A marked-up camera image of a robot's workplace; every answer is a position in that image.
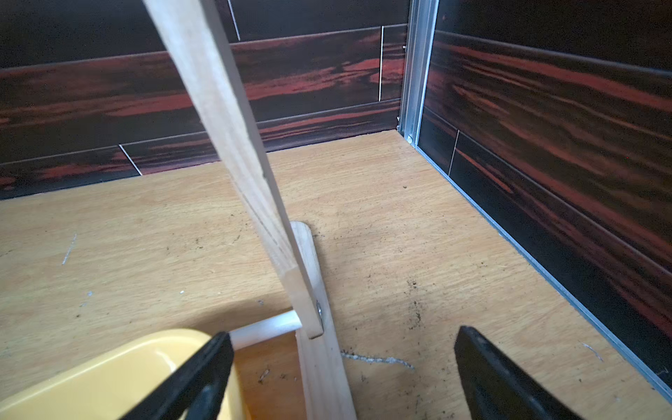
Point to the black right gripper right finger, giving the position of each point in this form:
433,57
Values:
497,388

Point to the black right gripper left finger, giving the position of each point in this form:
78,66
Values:
194,391

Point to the yellow plastic tray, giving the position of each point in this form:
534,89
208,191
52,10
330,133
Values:
111,385

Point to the aluminium corner profile right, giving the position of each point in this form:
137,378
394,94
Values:
420,35

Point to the wooden string rack frame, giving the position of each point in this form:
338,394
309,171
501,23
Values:
194,37

